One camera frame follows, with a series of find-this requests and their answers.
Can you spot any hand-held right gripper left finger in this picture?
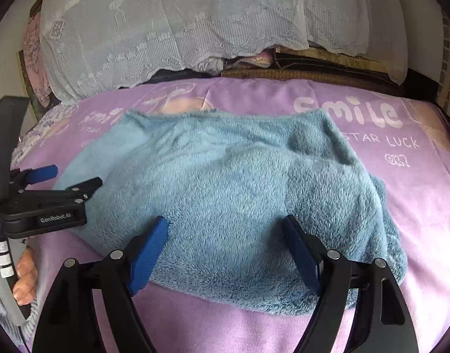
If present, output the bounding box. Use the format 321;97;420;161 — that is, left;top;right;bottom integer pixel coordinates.
32;215;170;353

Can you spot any purple printed blanket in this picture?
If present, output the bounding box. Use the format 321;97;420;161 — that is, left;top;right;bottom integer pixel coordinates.
12;79;450;353

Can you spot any white lace cover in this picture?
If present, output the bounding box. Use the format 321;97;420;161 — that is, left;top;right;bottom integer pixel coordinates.
39;0;409;101

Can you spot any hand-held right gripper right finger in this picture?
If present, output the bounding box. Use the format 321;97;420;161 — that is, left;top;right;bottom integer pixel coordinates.
282;214;420;353

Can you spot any stack of dark folded blankets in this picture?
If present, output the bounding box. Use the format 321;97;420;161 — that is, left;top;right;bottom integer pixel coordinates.
220;46;406;97

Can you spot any blue fleece zip jacket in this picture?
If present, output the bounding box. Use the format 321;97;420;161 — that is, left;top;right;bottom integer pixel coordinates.
54;108;409;319

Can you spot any grey coiled cable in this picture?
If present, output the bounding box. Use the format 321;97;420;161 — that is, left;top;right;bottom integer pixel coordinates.
21;296;41;339

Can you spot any pink floral cloth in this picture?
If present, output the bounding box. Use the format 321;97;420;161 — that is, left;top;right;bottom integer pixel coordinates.
22;10;53;108

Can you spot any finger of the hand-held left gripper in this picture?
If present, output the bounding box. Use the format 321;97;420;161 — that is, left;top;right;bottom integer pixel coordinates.
24;176;103;209
9;165;59;189

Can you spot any person's left hand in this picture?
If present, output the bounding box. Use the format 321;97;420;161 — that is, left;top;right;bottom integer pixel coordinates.
11;247;39;306

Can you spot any beige checked curtain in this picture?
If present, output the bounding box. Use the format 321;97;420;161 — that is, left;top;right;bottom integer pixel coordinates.
436;7;450;118

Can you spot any purple floral sheet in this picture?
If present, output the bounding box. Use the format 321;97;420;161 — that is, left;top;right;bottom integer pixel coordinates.
12;102;79;164

